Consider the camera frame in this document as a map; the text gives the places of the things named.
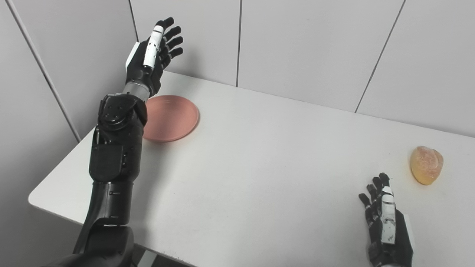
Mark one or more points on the pink round plate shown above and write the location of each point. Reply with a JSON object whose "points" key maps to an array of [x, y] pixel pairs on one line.
{"points": [[172, 118]]}

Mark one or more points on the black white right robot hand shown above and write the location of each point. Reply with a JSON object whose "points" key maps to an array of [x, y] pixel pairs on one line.
{"points": [[400, 244]]}

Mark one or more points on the golden sugared bread roll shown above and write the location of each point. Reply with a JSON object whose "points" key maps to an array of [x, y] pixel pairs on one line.
{"points": [[426, 165]]}

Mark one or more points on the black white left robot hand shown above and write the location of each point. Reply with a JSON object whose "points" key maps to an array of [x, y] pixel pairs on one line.
{"points": [[143, 72]]}

